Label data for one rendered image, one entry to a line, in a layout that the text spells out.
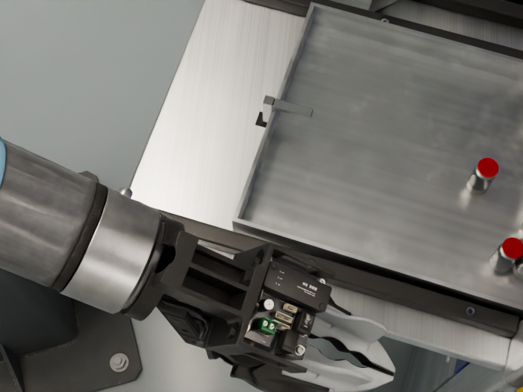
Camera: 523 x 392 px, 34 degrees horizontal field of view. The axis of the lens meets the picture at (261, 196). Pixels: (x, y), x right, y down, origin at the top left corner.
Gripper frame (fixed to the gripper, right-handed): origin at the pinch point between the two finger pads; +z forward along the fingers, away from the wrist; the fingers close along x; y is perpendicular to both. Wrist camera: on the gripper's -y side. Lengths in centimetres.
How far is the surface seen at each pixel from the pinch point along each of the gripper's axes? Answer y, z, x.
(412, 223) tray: -12.9, 7.2, 17.9
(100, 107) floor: -122, -15, 57
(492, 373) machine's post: -12.4, 20.0, 7.0
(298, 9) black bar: -20.2, -9.2, 37.7
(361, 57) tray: -17.5, -1.6, 34.7
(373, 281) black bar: -12.1, 4.4, 10.4
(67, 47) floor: -128, -26, 69
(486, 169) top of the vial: -6.7, 9.9, 23.6
